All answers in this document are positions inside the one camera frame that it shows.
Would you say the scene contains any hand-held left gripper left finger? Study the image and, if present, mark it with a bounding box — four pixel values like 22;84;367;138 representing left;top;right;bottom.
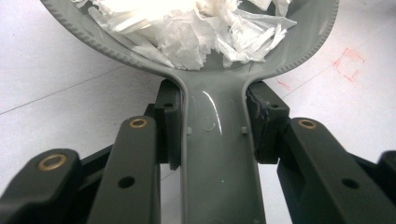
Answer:
144;78;184;171

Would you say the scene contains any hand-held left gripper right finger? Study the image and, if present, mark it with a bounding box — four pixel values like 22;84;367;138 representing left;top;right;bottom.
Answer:
245;80;291;165

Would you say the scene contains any grey dustpan with orange edge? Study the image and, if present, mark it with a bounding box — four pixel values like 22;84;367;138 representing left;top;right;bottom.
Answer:
39;0;341;224

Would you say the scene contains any pile of white paper scraps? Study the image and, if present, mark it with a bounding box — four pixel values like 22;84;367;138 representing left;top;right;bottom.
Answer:
70;0;299;71

